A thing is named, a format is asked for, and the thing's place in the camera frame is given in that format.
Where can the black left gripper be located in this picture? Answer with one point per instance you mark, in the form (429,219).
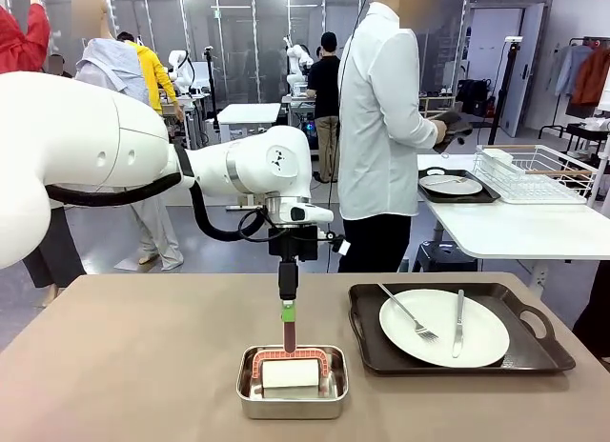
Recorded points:
(290,244)

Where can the white round plate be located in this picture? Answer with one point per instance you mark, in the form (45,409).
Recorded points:
(481,327)

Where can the dark grey handheld object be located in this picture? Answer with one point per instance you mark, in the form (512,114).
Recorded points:
(457,125)

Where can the person's right forearm white sleeve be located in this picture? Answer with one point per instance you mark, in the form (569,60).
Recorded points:
(410,127)

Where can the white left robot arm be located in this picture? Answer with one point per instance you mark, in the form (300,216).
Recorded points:
(71,142)

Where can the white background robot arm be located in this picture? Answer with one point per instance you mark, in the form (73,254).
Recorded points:
(298,61)
(180,68)

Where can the person's right hand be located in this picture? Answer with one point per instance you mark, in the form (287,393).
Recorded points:
(438,133)

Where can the stainless steel rectangular tray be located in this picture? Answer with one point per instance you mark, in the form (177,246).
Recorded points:
(286,399)

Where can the silver fork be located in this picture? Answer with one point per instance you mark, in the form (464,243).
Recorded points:
(429,335)

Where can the black stool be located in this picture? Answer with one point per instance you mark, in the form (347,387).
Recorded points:
(443,258)

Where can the silver table knife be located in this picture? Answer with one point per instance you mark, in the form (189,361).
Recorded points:
(458,337)

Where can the white background table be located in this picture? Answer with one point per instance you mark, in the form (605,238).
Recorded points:
(248,113)

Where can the grey round plate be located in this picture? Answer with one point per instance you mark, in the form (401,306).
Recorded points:
(453,188)

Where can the person in white shirt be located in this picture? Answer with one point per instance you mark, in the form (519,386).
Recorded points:
(376,104)

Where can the person in black shirt khaki trousers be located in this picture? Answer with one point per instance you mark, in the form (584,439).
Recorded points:
(324,80)

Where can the person in dark skirt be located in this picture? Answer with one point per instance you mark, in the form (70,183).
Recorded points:
(52,251)

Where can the white side table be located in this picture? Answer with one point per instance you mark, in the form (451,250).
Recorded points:
(524,227)

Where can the wooden cubby shelf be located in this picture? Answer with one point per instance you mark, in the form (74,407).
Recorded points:
(429,101)

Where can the white rectangular dish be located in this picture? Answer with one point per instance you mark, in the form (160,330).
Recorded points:
(496,156)

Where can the person in yellow top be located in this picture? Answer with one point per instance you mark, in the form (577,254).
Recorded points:
(152,70)

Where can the black backpack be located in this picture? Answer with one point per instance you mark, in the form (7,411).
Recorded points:
(474,96)

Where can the black clothing rack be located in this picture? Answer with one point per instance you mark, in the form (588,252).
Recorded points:
(548,127)

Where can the black tripod stand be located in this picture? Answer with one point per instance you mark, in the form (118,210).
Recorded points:
(509,80)

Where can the white door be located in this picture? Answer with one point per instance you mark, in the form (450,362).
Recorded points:
(529,80)

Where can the light blue hanging shirt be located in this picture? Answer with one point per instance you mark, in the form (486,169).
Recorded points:
(569,68)

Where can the figure in red garment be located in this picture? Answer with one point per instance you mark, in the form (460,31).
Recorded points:
(19,42)

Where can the orange hanging jacket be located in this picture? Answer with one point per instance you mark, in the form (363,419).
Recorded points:
(593,75)

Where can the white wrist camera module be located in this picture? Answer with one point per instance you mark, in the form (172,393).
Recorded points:
(343,248)

